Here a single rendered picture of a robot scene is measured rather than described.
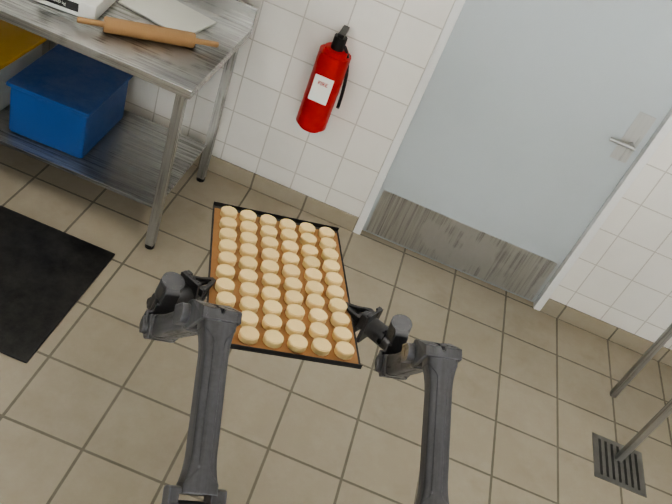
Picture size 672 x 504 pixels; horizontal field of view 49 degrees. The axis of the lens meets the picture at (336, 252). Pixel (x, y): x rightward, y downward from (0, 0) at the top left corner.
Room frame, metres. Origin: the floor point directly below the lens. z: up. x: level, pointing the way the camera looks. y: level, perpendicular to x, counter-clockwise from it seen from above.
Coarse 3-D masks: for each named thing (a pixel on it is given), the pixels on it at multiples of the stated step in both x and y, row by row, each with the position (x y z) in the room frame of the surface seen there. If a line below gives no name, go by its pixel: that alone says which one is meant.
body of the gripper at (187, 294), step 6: (186, 270) 1.34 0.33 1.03; (186, 276) 1.32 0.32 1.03; (186, 282) 1.32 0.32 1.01; (192, 282) 1.31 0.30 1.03; (198, 282) 1.32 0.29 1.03; (186, 288) 1.30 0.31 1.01; (192, 288) 1.31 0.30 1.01; (198, 288) 1.31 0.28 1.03; (180, 294) 1.28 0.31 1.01; (186, 294) 1.29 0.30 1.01; (192, 294) 1.30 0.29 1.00; (180, 300) 1.27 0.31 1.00; (186, 300) 1.28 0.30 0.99
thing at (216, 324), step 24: (192, 312) 0.96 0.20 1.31; (216, 312) 0.93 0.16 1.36; (240, 312) 0.96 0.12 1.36; (216, 336) 0.90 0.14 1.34; (216, 360) 0.87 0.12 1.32; (216, 384) 0.83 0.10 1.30; (192, 408) 0.80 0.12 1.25; (216, 408) 0.80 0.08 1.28; (192, 432) 0.76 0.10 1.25; (216, 432) 0.77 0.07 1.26; (192, 456) 0.72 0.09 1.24; (216, 456) 0.74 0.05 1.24; (192, 480) 0.69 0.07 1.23; (216, 480) 0.71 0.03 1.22
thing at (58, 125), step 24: (24, 72) 2.63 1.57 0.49; (48, 72) 2.71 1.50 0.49; (72, 72) 2.79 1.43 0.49; (96, 72) 2.87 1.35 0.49; (120, 72) 2.95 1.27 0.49; (24, 96) 2.53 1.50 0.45; (48, 96) 2.54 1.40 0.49; (72, 96) 2.61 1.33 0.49; (96, 96) 2.69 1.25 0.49; (120, 96) 2.89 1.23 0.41; (24, 120) 2.53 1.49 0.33; (48, 120) 2.54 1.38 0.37; (72, 120) 2.54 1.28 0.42; (96, 120) 2.65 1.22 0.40; (48, 144) 2.54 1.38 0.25; (72, 144) 2.54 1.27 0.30
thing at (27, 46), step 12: (0, 24) 2.92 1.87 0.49; (12, 24) 2.96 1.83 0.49; (0, 36) 2.82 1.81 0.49; (12, 36) 2.86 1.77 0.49; (24, 36) 2.90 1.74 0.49; (36, 36) 2.95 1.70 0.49; (0, 48) 2.73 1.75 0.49; (12, 48) 2.77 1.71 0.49; (24, 48) 2.81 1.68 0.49; (36, 48) 2.91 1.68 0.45; (0, 60) 2.65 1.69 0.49; (12, 60) 2.69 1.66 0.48; (24, 60) 2.81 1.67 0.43; (0, 72) 2.62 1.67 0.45; (12, 72) 2.71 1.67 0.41; (0, 84) 2.62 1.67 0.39; (0, 96) 2.63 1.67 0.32; (0, 108) 2.63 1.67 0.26
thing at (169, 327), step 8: (176, 304) 1.00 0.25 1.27; (184, 304) 0.97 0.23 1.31; (176, 312) 0.98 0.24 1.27; (184, 312) 0.96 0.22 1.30; (152, 320) 1.15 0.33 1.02; (160, 320) 1.13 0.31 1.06; (168, 320) 1.09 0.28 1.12; (176, 320) 0.96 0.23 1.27; (184, 320) 0.95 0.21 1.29; (152, 328) 1.13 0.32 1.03; (160, 328) 1.11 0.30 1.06; (168, 328) 1.07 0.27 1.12; (176, 328) 1.03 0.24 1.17; (184, 328) 0.98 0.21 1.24; (144, 336) 1.15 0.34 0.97; (152, 336) 1.12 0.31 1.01; (160, 336) 1.10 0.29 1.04; (168, 336) 1.08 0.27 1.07; (176, 336) 1.06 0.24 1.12; (184, 336) 1.05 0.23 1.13
